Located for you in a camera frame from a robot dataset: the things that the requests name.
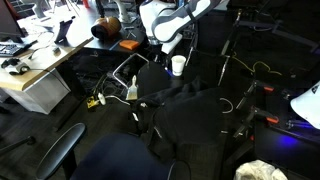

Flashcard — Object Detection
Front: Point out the white paper cup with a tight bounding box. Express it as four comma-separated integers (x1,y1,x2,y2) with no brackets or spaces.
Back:
171,54,187,77

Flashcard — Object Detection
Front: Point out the brown and black helmet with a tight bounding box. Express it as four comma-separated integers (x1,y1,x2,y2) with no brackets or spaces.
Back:
90,16,122,41

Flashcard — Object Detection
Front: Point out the dark blue chair seat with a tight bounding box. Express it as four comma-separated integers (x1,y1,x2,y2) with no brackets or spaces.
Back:
69,133,175,180

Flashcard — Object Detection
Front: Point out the black tablet stand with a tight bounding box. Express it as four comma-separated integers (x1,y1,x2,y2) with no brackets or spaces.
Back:
53,15,77,45

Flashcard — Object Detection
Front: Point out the black keyboard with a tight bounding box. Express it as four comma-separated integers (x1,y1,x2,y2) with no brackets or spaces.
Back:
0,42,25,58

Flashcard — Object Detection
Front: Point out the white cable loop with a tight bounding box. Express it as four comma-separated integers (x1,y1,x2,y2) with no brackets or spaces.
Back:
219,97,234,115

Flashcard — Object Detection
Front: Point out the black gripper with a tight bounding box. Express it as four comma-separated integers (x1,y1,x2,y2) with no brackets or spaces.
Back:
153,49,173,75

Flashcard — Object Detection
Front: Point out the white lamp stand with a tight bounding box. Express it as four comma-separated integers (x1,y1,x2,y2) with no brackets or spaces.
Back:
113,0,138,24

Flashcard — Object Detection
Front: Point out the yellow cable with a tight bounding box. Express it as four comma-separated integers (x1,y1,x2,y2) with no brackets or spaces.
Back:
231,54,284,77

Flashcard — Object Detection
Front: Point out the white robot cover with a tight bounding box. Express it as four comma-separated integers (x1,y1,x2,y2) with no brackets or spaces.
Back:
289,80,320,130

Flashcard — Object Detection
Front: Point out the black chair base leg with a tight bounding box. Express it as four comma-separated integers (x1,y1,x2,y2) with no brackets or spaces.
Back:
0,135,36,156

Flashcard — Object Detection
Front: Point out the grey hand brush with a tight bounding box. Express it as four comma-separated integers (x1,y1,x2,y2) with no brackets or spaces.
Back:
125,75,139,101

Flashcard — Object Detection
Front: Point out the silver metal frame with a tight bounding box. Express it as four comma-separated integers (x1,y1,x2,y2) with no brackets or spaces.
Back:
112,52,150,89

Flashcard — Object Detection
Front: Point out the black jacket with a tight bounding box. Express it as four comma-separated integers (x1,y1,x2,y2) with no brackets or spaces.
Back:
129,78,234,162

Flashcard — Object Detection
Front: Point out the white crumpled cloth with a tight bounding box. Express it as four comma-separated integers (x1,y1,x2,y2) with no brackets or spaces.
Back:
234,159,288,180

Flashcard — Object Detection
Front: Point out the light wooden desk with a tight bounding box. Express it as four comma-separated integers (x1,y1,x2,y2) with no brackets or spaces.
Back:
0,3,96,116

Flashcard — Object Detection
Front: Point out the white power plug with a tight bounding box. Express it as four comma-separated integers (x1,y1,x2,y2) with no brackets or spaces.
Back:
97,92,107,106

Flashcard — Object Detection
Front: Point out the black computer monitor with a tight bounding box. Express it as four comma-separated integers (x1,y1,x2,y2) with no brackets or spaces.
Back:
0,0,29,43

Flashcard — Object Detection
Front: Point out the black mesh office chair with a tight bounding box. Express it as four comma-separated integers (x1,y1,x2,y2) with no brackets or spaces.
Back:
186,9,240,87

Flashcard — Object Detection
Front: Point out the yellow and black plug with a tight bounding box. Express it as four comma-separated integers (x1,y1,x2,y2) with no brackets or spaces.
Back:
86,95,100,109

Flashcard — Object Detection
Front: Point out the white floor cable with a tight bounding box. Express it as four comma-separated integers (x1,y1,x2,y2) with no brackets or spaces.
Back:
104,94,132,107

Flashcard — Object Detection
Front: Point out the orange box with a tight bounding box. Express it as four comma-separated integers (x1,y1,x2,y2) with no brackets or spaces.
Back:
118,39,141,51

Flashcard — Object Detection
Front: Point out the silver metal pole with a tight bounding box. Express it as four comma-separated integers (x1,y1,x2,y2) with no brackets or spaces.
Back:
217,39,232,87

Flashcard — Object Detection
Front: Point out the black chair armrest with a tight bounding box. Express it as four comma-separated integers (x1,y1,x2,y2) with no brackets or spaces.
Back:
34,122,87,180

